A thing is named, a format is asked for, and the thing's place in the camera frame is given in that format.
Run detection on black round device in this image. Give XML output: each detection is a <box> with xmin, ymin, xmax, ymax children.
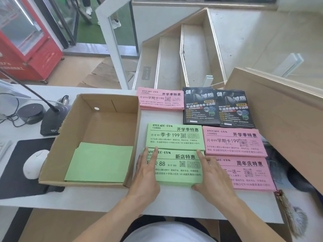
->
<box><xmin>19</xmin><ymin>103</ymin><xmax>46</xmax><ymax>125</ymax></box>

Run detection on person's right hand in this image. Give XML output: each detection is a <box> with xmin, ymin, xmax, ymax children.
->
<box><xmin>191</xmin><ymin>150</ymin><xmax>243</xmax><ymax>206</ymax></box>

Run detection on stack of black flyers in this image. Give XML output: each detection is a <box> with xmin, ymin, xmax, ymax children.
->
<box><xmin>183</xmin><ymin>87</ymin><xmax>223</xmax><ymax>125</ymax></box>
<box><xmin>217</xmin><ymin>90</ymin><xmax>255</xmax><ymax>129</ymax></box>

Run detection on person's left forearm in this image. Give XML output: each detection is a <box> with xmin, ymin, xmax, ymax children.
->
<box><xmin>72</xmin><ymin>191</ymin><xmax>160</xmax><ymax>242</ymax></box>

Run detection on white railing frame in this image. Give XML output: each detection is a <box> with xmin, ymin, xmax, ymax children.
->
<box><xmin>95</xmin><ymin>0</ymin><xmax>142</xmax><ymax>90</ymax></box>

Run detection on flattened cardboard sheets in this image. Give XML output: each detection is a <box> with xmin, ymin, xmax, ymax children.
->
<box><xmin>76</xmin><ymin>56</ymin><xmax>135</xmax><ymax>88</ymax></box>

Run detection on light wooden board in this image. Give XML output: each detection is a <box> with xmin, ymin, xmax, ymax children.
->
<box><xmin>224</xmin><ymin>67</ymin><xmax>323</xmax><ymax>195</ymax></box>

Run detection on black gooseneck desk microphone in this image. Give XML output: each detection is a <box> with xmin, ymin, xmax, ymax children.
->
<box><xmin>0</xmin><ymin>66</ymin><xmax>71</xmax><ymax>137</ymax></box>

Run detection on person's white shirt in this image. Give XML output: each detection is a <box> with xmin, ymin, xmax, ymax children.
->
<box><xmin>121</xmin><ymin>222</ymin><xmax>210</xmax><ymax>242</ymax></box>

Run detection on white computer mouse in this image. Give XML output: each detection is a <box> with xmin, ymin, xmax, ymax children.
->
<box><xmin>23</xmin><ymin>150</ymin><xmax>50</xmax><ymax>179</ymax></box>

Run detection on brown cardboard box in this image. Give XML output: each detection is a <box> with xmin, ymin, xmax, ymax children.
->
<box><xmin>38</xmin><ymin>93</ymin><xmax>142</xmax><ymax>188</ymax></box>

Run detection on black mouse pad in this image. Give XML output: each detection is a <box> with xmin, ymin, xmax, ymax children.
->
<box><xmin>0</xmin><ymin>140</ymin><xmax>65</xmax><ymax>200</ymax></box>

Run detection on grey cable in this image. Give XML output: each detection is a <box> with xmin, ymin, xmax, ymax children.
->
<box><xmin>0</xmin><ymin>93</ymin><xmax>22</xmax><ymax>124</ymax></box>

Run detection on stack of pink flyers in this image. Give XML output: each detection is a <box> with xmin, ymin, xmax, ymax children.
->
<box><xmin>202</xmin><ymin>126</ymin><xmax>268</xmax><ymax>158</ymax></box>
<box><xmin>206</xmin><ymin>156</ymin><xmax>277</xmax><ymax>192</ymax></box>
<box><xmin>136</xmin><ymin>87</ymin><xmax>185</xmax><ymax>111</ymax></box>

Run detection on stack of blank green sheets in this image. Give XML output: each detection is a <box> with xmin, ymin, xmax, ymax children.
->
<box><xmin>64</xmin><ymin>142</ymin><xmax>134</xmax><ymax>183</ymax></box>

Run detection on red glass-door cooler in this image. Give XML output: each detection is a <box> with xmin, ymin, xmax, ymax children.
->
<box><xmin>0</xmin><ymin>0</ymin><xmax>63</xmax><ymax>82</ymax></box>

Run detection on person's right forearm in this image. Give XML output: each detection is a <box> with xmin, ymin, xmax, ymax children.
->
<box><xmin>200</xmin><ymin>196</ymin><xmax>289</xmax><ymax>242</ymax></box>

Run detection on stack of green flyers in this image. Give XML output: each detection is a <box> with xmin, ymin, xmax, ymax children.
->
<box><xmin>145</xmin><ymin>123</ymin><xmax>206</xmax><ymax>152</ymax></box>
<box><xmin>142</xmin><ymin>148</ymin><xmax>204</xmax><ymax>187</ymax></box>

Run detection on wooden staircase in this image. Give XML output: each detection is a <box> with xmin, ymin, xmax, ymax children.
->
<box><xmin>132</xmin><ymin>7</ymin><xmax>227</xmax><ymax>91</ymax></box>

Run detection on person's left hand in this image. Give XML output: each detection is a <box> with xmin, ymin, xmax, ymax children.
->
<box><xmin>125</xmin><ymin>147</ymin><xmax>161</xmax><ymax>199</ymax></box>

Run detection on brown tassel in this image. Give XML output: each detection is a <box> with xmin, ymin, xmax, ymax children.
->
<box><xmin>275</xmin><ymin>190</ymin><xmax>310</xmax><ymax>238</ymax></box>

